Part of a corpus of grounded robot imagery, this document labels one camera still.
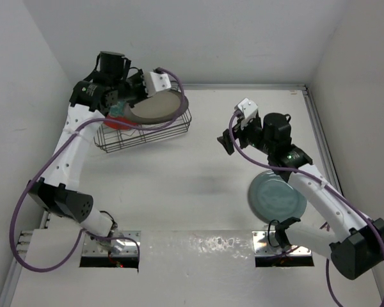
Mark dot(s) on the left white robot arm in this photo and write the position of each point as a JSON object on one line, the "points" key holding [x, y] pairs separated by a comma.
{"points": [[56, 187]]}

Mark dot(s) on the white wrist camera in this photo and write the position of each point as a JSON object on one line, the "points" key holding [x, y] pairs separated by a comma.
{"points": [[247, 108], [156, 82]]}

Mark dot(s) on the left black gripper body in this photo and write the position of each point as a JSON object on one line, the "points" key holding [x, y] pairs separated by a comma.
{"points": [[132, 89]]}

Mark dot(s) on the metal base plate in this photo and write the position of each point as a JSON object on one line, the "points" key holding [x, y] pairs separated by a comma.
{"points": [[127, 245], [262, 247]]}

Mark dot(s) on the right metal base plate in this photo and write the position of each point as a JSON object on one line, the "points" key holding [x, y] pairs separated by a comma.
{"points": [[262, 247]]}

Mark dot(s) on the brown rimmed cream plate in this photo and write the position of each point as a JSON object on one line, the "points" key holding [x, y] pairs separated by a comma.
{"points": [[160, 108]]}

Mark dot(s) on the wire dish rack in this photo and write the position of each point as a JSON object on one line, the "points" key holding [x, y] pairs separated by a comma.
{"points": [[111, 140]]}

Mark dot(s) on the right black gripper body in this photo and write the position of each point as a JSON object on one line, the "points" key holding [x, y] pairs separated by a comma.
{"points": [[251, 133]]}

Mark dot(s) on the red and teal floral plate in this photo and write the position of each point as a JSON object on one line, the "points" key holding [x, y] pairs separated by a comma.
{"points": [[116, 113]]}

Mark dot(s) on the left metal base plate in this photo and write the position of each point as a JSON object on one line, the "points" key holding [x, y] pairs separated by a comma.
{"points": [[127, 245]]}

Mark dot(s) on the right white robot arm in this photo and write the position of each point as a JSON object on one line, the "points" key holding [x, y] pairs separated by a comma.
{"points": [[357, 242]]}

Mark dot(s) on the light blue ceramic plate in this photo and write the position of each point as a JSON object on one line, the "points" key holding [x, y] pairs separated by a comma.
{"points": [[271, 198]]}

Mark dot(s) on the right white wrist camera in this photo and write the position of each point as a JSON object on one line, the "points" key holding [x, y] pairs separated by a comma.
{"points": [[247, 108]]}

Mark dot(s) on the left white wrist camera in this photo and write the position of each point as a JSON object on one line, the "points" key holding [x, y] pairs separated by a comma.
{"points": [[156, 82]]}

